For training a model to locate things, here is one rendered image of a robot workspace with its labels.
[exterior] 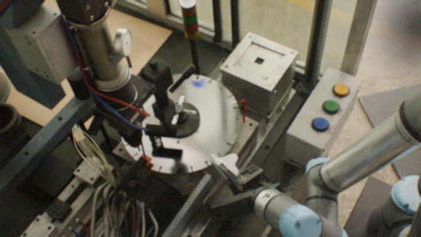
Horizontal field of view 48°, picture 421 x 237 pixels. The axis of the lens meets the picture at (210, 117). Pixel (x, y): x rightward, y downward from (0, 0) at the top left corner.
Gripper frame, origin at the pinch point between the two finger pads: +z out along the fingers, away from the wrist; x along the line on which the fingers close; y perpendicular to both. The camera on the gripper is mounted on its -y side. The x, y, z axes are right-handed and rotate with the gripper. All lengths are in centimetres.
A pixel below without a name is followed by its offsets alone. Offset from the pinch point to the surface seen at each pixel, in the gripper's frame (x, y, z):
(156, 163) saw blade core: 10.9, -12.0, 5.3
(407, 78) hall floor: -58, 140, 72
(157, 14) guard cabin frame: 33, 25, 68
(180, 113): 18.5, 0.4, 7.7
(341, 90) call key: 2.1, 44.6, -0.7
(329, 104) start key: 1.3, 38.4, -1.8
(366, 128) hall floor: -63, 99, 64
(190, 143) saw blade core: 10.8, -1.6, 5.0
